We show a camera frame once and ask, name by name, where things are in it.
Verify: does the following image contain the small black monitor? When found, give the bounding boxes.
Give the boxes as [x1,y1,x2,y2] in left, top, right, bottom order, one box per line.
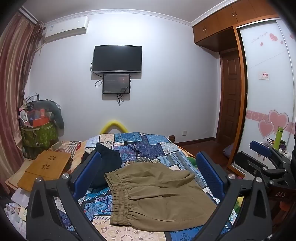
[103,73,130,94]

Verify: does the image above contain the wooden overhead cabinets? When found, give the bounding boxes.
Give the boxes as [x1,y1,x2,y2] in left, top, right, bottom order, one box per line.
[192,0,280,46]

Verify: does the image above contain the white air conditioner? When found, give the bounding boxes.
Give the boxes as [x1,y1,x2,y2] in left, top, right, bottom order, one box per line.
[44,16,89,43]

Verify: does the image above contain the dark navy pants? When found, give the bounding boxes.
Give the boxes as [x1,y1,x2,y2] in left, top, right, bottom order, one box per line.
[82,143,123,189]

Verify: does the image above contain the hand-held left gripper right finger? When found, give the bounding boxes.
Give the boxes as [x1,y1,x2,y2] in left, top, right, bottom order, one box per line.
[192,151,272,241]

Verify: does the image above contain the red box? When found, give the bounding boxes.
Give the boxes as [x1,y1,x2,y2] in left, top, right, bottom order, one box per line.
[29,108,50,127]

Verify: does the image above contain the blue patchwork blanket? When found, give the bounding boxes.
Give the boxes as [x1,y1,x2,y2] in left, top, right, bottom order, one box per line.
[55,132,245,241]

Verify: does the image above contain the pile of white papers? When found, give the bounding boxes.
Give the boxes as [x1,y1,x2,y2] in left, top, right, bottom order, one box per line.
[5,189,30,234]

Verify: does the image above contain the wooden lap desk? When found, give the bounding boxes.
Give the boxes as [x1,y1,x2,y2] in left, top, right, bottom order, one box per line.
[17,150,72,192]

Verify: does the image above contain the khaki pants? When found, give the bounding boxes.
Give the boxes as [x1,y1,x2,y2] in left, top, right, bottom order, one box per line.
[104,162,223,233]

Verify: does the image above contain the brown striped curtain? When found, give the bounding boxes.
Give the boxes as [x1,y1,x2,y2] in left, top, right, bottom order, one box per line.
[0,11,45,193]

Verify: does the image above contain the black wall television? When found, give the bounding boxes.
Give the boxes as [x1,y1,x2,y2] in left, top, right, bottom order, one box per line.
[92,45,142,74]

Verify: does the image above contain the white wardrobe door pink hearts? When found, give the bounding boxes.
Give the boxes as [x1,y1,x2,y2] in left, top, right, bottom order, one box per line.
[228,19,296,175]

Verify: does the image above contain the striped patterned cloth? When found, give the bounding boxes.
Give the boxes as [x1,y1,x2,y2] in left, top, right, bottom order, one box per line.
[50,140,81,154]

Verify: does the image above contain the green bottle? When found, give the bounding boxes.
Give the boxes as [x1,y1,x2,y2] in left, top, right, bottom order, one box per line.
[273,126,284,149]

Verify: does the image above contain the green storage bag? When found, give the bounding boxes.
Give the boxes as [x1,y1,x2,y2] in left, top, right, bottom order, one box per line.
[20,120,58,153]

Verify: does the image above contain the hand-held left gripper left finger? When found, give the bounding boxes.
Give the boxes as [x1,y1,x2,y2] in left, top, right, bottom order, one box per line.
[25,151,109,241]

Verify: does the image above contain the grey plush toy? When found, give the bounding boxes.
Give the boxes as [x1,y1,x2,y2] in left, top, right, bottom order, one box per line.
[35,100,65,129]

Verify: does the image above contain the yellow foam arch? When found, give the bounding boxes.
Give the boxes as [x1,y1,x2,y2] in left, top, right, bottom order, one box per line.
[99,120,127,134]

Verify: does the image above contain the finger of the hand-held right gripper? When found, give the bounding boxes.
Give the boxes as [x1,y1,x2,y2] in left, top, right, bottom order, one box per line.
[233,151,288,184]
[249,140,292,168]

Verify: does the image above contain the brown wooden door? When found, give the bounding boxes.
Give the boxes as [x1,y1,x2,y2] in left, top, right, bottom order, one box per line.
[220,50,243,149]

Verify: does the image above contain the purple cloth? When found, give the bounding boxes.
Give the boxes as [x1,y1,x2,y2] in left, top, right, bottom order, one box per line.
[223,143,234,158]

